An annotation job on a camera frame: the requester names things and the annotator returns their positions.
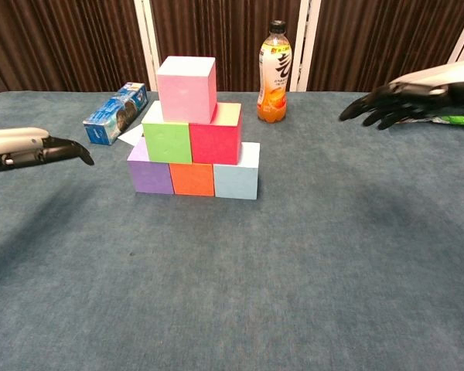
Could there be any light blue foam cube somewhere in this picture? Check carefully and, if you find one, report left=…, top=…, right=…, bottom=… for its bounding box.
left=213, top=141, right=261, bottom=200

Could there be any orange drink bottle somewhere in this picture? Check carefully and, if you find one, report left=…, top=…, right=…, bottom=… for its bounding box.
left=256, top=19, right=293, bottom=124

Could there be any white paper sheet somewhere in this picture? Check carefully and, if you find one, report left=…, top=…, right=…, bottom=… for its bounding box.
left=117, top=129, right=145, bottom=148

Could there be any blue biscuit box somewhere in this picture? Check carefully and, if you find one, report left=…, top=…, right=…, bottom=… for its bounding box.
left=82, top=81, right=149, bottom=146

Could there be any orange green snack bag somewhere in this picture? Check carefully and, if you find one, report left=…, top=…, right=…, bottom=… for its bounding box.
left=400, top=114, right=464, bottom=134

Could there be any purple foam cube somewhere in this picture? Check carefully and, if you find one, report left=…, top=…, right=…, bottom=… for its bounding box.
left=126, top=137, right=175, bottom=195

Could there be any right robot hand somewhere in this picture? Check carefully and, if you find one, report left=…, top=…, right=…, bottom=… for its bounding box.
left=339, top=56, right=464, bottom=131

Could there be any red foam cube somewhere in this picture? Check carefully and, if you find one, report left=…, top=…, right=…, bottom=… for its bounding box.
left=188, top=102, right=244, bottom=166

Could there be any green foam cube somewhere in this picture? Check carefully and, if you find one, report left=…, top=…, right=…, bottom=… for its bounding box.
left=142, top=100, right=193, bottom=164

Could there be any pink cube with white face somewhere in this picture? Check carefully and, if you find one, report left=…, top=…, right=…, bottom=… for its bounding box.
left=156, top=56, right=218, bottom=124

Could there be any orange cube with yellow face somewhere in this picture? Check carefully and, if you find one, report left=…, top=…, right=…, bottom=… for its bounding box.
left=168, top=162, right=216, bottom=197

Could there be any dark brown pleated curtain panel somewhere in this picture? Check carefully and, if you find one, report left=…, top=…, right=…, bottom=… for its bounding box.
left=307, top=0, right=464, bottom=93
left=0, top=0, right=151, bottom=94
left=150, top=0, right=302, bottom=93

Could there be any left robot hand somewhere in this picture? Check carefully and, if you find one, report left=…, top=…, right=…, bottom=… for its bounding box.
left=0, top=127, right=96, bottom=174

